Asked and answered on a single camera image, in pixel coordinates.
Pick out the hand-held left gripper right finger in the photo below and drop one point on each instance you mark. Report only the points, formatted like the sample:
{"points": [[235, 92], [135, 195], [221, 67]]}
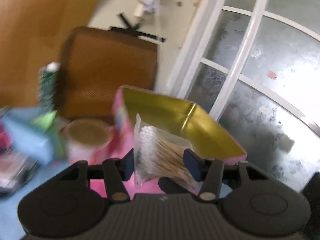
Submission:
{"points": [[192, 165]]}

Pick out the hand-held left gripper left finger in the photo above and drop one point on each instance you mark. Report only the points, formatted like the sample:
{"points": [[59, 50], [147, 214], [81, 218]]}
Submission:
{"points": [[128, 164]]}

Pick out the bag of cotton swabs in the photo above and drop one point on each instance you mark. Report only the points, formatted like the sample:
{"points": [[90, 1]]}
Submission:
{"points": [[160, 152]]}

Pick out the pink biscuit tin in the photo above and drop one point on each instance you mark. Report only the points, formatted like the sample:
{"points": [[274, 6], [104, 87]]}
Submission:
{"points": [[160, 107]]}

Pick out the green packet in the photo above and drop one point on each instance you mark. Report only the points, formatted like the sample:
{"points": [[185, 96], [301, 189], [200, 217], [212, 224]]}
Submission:
{"points": [[46, 120]]}

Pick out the blue packet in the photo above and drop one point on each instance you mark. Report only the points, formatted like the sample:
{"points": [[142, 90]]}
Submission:
{"points": [[27, 136]]}

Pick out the white and pink paper cup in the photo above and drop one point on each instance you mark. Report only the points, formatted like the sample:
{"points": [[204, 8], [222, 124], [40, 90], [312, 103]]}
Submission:
{"points": [[85, 140]]}

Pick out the brown woven seat mat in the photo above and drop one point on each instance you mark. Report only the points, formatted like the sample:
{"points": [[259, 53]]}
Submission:
{"points": [[105, 62]]}

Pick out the green drink carton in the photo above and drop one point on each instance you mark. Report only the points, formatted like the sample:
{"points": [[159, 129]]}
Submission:
{"points": [[47, 87]]}

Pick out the dark packet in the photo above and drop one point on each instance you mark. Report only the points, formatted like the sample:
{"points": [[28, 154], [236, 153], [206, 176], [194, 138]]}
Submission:
{"points": [[12, 170]]}

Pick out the blue and pink printed tablecloth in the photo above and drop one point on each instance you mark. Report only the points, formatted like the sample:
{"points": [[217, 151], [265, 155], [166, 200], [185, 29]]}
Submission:
{"points": [[10, 210]]}

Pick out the black tape strip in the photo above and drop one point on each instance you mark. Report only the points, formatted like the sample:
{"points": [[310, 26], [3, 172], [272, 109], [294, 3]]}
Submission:
{"points": [[127, 21], [142, 33]]}

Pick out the white-framed frosted window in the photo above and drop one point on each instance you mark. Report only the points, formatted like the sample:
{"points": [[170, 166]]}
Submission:
{"points": [[250, 30]]}

